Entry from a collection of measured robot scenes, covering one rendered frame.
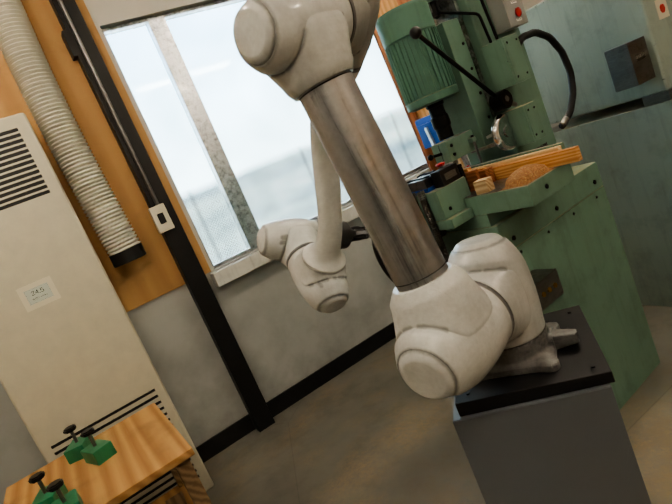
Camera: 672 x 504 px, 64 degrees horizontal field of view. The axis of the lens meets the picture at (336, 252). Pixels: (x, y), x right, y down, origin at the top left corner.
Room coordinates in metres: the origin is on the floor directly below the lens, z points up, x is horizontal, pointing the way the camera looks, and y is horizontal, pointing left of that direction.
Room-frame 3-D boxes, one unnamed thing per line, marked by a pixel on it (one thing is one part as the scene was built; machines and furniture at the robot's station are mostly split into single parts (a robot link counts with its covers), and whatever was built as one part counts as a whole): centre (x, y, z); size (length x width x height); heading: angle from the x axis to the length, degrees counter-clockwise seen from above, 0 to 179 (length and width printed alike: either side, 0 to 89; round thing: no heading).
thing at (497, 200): (1.67, -0.43, 0.87); 0.61 x 0.30 x 0.06; 31
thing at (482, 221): (1.75, -0.44, 0.82); 0.40 x 0.21 x 0.04; 31
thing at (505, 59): (1.76, -0.75, 1.22); 0.09 x 0.08 x 0.15; 121
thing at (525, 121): (1.74, -0.73, 1.02); 0.09 x 0.07 x 0.12; 31
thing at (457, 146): (1.79, -0.51, 1.03); 0.14 x 0.07 x 0.09; 121
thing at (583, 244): (1.84, -0.59, 0.35); 0.58 x 0.45 x 0.71; 121
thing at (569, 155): (1.70, -0.54, 0.92); 0.67 x 0.02 x 0.04; 31
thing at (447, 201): (1.62, -0.36, 0.91); 0.15 x 0.14 x 0.09; 31
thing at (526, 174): (1.47, -0.57, 0.92); 0.14 x 0.09 x 0.04; 121
